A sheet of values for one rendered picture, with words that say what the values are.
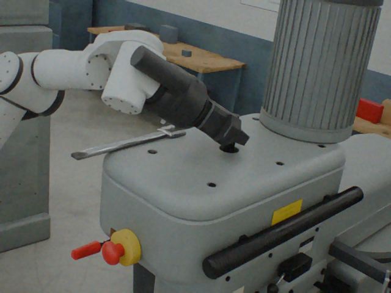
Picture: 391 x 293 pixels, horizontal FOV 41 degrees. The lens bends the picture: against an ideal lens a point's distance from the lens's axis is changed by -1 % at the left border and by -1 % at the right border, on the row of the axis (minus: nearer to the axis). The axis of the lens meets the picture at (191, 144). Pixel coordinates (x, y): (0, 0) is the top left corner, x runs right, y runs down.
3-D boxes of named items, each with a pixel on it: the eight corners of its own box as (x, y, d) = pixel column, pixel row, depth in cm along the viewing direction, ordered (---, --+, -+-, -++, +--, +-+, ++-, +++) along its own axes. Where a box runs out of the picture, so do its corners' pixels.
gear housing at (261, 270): (211, 324, 91) (220, 277, 87) (125, 256, 106) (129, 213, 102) (316, 259, 113) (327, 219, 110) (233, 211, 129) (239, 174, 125)
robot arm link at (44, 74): (116, 65, 93) (46, 65, 105) (76, 37, 85) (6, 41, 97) (98, 120, 91) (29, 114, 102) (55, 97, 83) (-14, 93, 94)
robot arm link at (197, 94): (189, 134, 99) (141, 106, 93) (217, 91, 99) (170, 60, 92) (221, 162, 89) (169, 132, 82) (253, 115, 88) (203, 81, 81)
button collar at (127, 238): (131, 273, 85) (133, 242, 83) (109, 256, 89) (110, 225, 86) (140, 269, 86) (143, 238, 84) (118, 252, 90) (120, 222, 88)
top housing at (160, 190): (182, 301, 80) (194, 211, 74) (85, 226, 96) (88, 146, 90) (339, 215, 112) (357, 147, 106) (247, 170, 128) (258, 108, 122)
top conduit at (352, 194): (215, 284, 78) (219, 265, 77) (196, 270, 81) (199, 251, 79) (361, 204, 109) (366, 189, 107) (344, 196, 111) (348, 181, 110)
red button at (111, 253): (112, 271, 83) (113, 251, 82) (98, 259, 86) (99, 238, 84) (128, 265, 85) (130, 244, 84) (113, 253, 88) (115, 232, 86)
